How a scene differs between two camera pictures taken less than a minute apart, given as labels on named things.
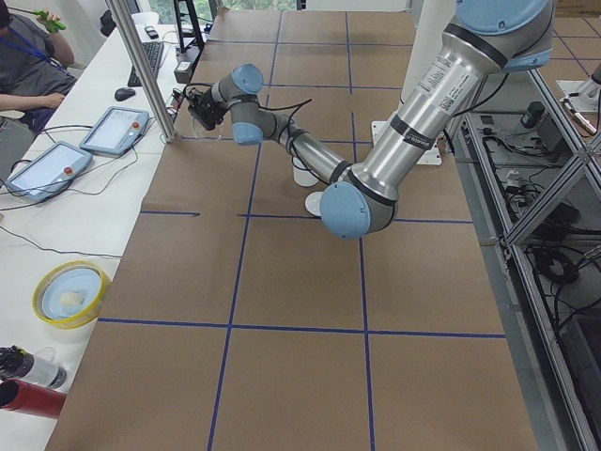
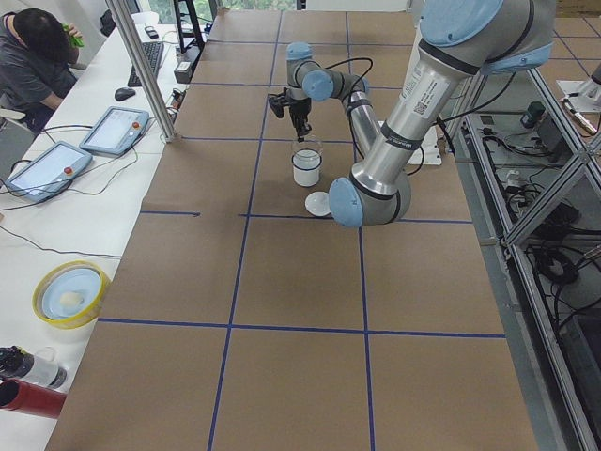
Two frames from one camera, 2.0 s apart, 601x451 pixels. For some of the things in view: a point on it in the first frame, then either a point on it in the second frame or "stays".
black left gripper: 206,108 -> 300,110
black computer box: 187,62 stays
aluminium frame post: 145,68 stays
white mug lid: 313,203 stays
